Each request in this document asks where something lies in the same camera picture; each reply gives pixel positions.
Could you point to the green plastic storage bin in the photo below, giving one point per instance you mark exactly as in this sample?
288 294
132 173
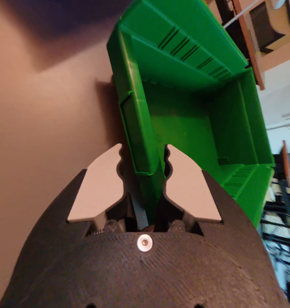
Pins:
183 120

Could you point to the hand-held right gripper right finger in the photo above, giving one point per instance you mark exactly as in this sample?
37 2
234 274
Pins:
190 190

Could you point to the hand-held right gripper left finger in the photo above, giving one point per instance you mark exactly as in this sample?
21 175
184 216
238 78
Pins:
99 190

